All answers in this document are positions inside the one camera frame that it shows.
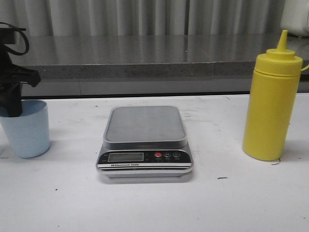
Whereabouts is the silver digital kitchen scale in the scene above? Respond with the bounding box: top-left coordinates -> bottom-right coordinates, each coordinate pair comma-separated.
96,105 -> 194,178

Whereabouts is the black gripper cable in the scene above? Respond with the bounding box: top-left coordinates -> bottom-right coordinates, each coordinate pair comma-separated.
0,22 -> 30,56

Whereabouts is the white pleated curtain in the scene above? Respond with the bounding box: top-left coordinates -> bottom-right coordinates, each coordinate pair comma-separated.
0,0 -> 284,36

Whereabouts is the light blue plastic cup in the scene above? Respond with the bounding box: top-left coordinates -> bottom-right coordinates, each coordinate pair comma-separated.
0,100 -> 50,159

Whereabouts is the white appliance on counter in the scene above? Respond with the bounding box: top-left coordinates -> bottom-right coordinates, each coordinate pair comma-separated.
280,0 -> 309,37

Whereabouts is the grey stone counter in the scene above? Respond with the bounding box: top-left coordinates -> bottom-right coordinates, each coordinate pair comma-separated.
0,33 -> 309,97

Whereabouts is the yellow squeeze bottle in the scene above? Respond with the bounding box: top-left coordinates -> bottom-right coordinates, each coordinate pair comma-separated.
242,30 -> 308,161

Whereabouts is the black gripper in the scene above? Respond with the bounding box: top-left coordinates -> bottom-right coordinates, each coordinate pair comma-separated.
0,27 -> 41,117

